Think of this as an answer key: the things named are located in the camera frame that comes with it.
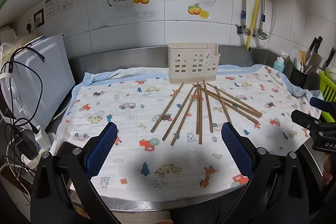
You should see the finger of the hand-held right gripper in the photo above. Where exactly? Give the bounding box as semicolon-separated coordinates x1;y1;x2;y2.
309;96;336;112
291;109;321;129

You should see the metal pipe valve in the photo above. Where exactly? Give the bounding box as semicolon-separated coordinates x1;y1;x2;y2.
236;24;251;37
253;29;269;41

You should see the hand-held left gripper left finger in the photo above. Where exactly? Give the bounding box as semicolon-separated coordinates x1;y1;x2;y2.
30;122;121;224

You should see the printed cartoon blanket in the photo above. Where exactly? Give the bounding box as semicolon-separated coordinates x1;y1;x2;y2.
51;64;325;204

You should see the person's right hand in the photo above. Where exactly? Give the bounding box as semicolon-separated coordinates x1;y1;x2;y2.
323;156;336;186

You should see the black utensil container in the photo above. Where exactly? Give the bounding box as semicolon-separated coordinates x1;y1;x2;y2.
288;65;309;89

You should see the black-handled knife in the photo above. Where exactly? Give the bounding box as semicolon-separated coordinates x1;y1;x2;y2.
321;47;336;71

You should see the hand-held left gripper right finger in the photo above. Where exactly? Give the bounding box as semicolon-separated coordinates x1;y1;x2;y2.
221;122;323;224

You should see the black-handled cleaver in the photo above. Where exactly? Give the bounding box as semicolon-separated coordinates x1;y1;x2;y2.
304;36;323;75

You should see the white spatula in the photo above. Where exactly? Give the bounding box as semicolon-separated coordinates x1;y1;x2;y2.
290;48;301;68

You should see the black cable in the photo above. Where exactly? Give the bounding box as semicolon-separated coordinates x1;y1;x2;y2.
0;46;47;135

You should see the clear plastic bag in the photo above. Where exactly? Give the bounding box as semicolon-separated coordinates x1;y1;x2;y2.
0;42;19;67

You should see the cream plastic utensil holder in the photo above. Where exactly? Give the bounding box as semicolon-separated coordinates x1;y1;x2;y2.
167;42;221;85

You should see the spread of many wooden chopsticks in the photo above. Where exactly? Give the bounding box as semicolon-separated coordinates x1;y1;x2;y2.
150;79;263;147

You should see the small wall notice sticker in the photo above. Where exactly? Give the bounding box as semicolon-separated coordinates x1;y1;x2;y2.
45;0;54;19

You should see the green plastic basket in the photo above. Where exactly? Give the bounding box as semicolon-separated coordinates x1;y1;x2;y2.
319;67;336;120

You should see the black power adapter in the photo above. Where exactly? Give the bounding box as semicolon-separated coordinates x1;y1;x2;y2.
16;132;39;160

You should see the yellow gas hose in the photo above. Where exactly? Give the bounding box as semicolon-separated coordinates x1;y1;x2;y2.
245;0;267;51

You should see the white countertop appliance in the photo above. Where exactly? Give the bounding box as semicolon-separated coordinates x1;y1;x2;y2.
0;34;76;130

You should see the white charger plug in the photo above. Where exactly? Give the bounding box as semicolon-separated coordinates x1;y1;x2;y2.
34;127;52;151

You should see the large wall notice sticker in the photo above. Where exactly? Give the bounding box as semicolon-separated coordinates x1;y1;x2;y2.
53;0;73;15

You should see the black wall socket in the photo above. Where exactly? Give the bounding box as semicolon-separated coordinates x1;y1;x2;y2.
33;8;45;28

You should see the blue dish soap bottle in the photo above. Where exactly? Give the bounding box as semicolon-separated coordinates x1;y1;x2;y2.
272;50;288;73

